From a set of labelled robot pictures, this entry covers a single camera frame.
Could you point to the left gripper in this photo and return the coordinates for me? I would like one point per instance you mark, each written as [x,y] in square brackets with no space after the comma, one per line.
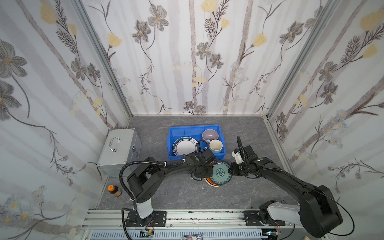
[207,163]

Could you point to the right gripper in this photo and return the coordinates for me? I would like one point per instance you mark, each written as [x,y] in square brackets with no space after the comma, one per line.
[236,169]

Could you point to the orange plate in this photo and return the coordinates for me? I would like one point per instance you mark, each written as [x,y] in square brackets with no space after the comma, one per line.
[209,183]

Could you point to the green patterned plate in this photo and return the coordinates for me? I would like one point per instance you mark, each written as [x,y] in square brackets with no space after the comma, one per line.
[221,175]

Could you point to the cream mug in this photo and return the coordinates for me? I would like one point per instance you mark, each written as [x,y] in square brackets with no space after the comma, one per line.
[215,146]

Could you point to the striped rim white plate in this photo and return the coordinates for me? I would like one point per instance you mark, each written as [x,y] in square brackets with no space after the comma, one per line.
[185,145]

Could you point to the purple bowl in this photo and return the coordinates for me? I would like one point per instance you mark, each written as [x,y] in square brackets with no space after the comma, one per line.
[210,134]

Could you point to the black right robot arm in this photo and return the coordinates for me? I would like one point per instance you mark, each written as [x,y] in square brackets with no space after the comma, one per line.
[317,211]

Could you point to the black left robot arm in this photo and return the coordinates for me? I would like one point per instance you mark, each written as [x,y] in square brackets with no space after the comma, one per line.
[141,179]

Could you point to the blue plastic bin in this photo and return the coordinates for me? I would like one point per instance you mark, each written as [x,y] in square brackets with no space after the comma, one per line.
[177,134]

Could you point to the silver aluminium case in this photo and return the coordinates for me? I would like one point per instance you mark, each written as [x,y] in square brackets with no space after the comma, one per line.
[121,147]

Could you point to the orange capped brown bottle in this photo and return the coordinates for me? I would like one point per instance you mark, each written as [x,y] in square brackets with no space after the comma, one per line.
[114,190]

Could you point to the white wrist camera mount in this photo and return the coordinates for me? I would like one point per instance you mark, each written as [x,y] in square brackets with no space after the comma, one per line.
[238,157]

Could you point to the aluminium mounting rail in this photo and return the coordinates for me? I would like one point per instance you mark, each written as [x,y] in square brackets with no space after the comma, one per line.
[190,224]

